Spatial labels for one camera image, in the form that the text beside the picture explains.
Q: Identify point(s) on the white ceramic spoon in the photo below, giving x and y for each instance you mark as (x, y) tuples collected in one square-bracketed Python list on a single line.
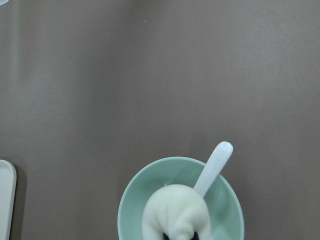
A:
[(213, 167)]

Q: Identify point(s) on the white steamed bun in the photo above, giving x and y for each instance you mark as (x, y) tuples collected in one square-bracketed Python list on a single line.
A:
[(178, 212)]

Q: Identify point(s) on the mint green bowl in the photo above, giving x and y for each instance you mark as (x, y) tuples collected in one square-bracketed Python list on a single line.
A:
[(226, 216)]

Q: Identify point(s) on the cream rectangular tray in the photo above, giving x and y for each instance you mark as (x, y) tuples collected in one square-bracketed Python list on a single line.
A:
[(8, 179)]

